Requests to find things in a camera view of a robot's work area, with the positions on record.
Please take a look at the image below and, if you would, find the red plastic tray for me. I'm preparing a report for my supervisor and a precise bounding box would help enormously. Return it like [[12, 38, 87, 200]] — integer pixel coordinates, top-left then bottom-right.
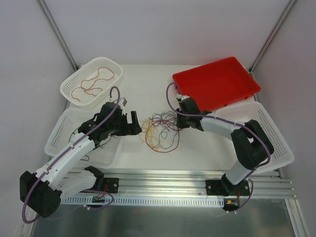
[[172, 57, 261, 112]]

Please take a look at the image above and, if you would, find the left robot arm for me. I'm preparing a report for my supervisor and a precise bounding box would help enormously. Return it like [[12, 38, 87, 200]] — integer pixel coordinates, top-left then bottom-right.
[[20, 102, 141, 224]]

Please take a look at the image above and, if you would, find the white slotted cable duct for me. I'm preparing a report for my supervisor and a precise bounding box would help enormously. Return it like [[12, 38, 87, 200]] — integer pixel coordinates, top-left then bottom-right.
[[61, 195, 224, 208]]

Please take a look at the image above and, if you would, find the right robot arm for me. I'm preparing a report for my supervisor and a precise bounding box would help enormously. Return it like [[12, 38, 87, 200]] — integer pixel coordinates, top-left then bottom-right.
[[176, 94, 275, 196]]

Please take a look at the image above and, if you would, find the right frame post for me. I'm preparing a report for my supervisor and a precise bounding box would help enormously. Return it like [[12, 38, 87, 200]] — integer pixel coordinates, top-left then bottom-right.
[[248, 0, 298, 75]]

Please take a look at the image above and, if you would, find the white perforated basket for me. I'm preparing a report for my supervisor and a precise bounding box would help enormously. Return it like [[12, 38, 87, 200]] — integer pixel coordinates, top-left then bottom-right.
[[215, 101, 294, 174], [60, 57, 123, 110], [44, 108, 125, 172]]

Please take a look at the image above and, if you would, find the left frame post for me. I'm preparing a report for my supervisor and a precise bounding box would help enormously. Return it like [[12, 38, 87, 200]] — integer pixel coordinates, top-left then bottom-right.
[[37, 0, 79, 71]]

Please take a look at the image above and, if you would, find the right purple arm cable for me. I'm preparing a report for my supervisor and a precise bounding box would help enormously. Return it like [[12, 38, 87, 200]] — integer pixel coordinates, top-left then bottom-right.
[[166, 82, 272, 173]]

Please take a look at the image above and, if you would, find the black wire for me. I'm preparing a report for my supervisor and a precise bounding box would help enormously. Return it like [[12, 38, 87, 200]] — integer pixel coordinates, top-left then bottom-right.
[[69, 132, 117, 161]]

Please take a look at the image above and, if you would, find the frame post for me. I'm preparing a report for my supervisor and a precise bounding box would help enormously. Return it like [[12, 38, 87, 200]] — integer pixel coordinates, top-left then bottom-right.
[[37, 0, 79, 71], [248, 0, 298, 75]]

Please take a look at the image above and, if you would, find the white perforated basket right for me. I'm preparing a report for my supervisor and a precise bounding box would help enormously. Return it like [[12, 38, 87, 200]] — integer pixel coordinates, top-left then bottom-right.
[[215, 101, 294, 174]]

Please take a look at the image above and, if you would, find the white perforated basket near left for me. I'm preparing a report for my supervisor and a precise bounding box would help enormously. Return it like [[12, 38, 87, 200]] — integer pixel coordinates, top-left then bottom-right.
[[44, 108, 125, 172]]

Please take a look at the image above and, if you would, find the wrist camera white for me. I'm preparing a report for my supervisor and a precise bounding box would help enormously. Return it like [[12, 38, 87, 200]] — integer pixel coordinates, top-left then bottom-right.
[[109, 97, 127, 115], [176, 93, 190, 102]]

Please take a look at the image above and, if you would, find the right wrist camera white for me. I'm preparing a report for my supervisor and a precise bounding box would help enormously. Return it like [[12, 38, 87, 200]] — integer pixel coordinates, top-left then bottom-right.
[[176, 93, 190, 102]]

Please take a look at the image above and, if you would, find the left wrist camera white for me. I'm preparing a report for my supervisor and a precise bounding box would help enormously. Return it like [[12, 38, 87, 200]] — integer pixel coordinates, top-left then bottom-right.
[[109, 97, 127, 115]]

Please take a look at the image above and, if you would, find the bundle of coloured wires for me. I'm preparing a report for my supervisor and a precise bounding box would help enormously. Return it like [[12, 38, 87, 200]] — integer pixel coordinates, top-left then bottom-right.
[[138, 111, 182, 154]]

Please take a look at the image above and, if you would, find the white perforated basket far left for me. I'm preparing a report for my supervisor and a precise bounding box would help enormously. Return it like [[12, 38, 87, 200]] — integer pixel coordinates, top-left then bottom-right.
[[60, 57, 123, 110]]

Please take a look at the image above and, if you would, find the red wire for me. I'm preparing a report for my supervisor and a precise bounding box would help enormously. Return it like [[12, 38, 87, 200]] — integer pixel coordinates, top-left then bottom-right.
[[71, 66, 116, 102]]

